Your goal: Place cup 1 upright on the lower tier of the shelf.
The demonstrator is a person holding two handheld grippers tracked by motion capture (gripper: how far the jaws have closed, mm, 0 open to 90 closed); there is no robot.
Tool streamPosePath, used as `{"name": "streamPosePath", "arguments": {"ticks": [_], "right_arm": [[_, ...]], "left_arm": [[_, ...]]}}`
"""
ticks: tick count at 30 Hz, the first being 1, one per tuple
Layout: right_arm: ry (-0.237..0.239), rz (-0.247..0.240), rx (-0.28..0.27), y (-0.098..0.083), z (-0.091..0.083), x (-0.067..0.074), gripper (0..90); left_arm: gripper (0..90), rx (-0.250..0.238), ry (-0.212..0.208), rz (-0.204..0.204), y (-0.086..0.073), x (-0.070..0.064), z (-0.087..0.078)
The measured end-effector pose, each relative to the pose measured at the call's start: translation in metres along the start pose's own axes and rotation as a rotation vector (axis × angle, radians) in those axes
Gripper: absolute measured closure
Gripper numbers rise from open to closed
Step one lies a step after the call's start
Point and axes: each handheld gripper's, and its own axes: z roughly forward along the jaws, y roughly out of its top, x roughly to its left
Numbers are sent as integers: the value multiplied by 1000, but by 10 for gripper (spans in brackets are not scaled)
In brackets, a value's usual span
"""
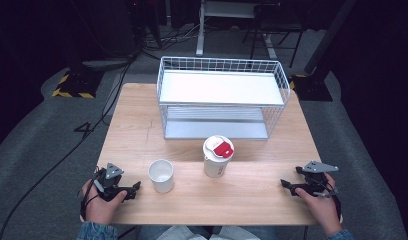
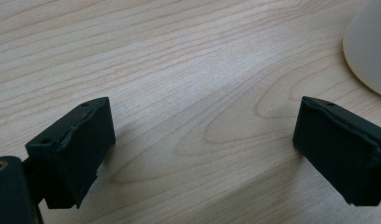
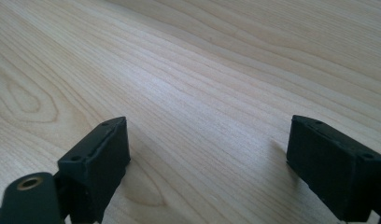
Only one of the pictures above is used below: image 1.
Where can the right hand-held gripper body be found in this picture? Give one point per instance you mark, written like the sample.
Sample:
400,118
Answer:
315,181

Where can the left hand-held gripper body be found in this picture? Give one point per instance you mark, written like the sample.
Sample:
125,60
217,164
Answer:
109,185

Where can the small white cup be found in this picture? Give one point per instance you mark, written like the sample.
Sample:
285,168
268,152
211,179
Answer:
162,181

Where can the white tumbler with red lid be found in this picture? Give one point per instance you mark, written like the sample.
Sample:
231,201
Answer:
215,168

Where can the person's left hand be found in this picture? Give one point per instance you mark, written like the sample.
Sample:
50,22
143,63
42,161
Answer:
100,210

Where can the person's right hand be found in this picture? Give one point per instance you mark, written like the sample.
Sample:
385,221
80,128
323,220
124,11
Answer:
323,210

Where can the black slanted stand pole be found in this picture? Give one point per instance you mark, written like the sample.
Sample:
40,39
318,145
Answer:
328,36

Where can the black chair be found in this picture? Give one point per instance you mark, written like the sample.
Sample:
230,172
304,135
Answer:
278,23

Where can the white desk frame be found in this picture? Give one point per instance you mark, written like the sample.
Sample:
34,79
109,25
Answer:
200,33

